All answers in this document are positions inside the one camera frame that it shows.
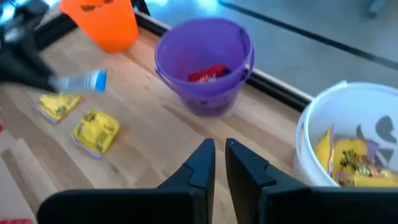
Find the blue white candy bar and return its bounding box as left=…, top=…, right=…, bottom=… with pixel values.
left=49, top=69, right=108, bottom=94

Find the red candy pack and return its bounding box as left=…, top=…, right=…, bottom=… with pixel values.
left=0, top=218, right=34, bottom=224
left=187, top=63, right=233, bottom=84

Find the white plastic bucket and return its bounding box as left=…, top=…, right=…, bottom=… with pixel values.
left=292, top=80, right=398, bottom=188

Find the purple plastic bucket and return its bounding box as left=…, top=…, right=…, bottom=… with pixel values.
left=154, top=17, right=256, bottom=118

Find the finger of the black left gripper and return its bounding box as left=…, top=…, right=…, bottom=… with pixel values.
left=0, top=70, right=58, bottom=93
left=0, top=52, right=58, bottom=82

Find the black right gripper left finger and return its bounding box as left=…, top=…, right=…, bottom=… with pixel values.
left=37, top=138, right=216, bottom=224

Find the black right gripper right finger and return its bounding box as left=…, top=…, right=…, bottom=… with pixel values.
left=226, top=139, right=398, bottom=224

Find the yellow candy pack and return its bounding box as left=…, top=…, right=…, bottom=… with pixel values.
left=330, top=138, right=380, bottom=180
left=32, top=93, right=83, bottom=125
left=337, top=167, right=398, bottom=188
left=70, top=109, right=121, bottom=160
left=314, top=126, right=335, bottom=175

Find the orange plastic bucket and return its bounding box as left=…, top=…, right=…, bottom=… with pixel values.
left=58, top=0, right=140, bottom=54

